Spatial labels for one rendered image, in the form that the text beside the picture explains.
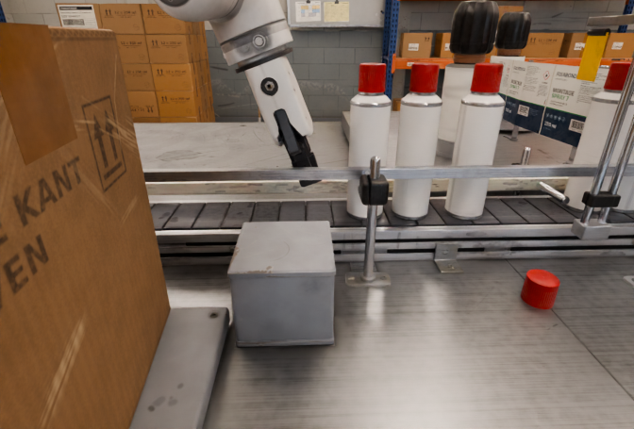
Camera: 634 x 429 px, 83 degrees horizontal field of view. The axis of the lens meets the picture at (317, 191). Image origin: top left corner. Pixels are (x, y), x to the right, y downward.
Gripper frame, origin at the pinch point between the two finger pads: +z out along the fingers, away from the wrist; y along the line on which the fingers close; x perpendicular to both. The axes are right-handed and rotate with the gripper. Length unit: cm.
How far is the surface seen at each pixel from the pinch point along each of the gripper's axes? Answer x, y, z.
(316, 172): -1.5, -4.6, -0.9
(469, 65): -33.5, 24.7, -0.5
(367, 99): -10.4, -2.4, -6.8
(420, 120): -15.7, -3.0, -2.2
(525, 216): -26.8, -2.3, 16.7
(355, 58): -58, 446, 31
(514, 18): -59, 57, -1
